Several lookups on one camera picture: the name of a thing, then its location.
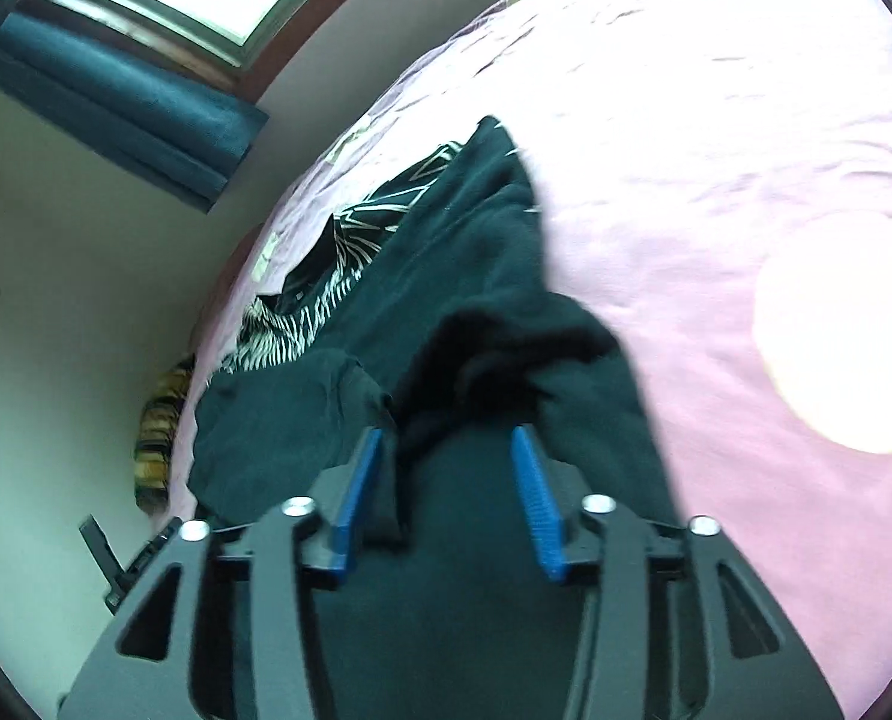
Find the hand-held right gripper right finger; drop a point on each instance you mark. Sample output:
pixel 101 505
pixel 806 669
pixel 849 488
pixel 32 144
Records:
pixel 537 510

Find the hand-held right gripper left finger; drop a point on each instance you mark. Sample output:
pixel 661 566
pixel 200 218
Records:
pixel 357 495

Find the black printed sweater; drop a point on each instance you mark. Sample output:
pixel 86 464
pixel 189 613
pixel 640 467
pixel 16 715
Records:
pixel 453 277

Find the striped pillow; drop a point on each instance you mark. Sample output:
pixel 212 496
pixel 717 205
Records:
pixel 159 442

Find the pink dotted bed sheet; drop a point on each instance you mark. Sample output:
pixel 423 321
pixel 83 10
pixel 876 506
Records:
pixel 716 165

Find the teal curtain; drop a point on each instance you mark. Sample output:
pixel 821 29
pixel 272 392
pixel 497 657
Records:
pixel 131 97

